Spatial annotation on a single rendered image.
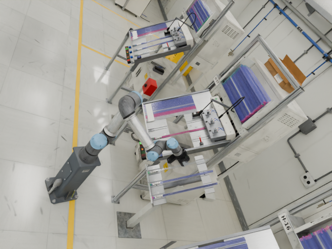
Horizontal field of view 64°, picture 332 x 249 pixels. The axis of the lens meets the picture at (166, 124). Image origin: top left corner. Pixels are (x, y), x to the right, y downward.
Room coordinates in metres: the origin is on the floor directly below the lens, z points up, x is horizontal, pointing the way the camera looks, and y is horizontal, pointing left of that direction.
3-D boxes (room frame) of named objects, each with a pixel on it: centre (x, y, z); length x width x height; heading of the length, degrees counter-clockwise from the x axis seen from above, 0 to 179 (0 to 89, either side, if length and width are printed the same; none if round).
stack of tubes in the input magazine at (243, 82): (2.34, -0.32, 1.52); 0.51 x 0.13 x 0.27; 40
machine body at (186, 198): (2.46, -0.38, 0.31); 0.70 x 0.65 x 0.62; 40
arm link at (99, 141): (1.47, 0.28, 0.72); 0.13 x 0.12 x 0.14; 0
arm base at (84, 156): (1.46, 0.28, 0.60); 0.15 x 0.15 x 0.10
